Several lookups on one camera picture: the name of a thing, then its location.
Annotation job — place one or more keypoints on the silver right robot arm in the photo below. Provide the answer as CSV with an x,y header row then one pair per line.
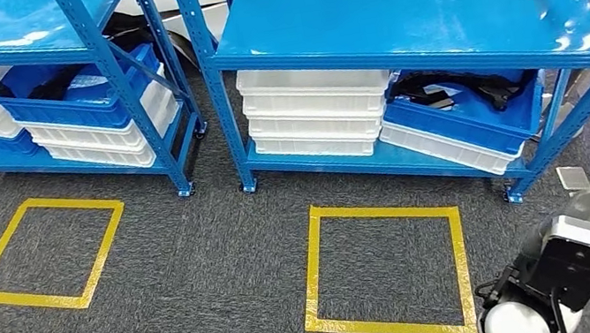
x,y
510,326

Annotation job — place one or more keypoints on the black plastic trim part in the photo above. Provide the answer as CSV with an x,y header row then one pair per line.
x,y
48,88
490,90

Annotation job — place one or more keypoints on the white car body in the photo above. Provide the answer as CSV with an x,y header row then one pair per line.
x,y
159,0

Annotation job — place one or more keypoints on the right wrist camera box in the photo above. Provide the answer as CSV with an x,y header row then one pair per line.
x,y
572,269

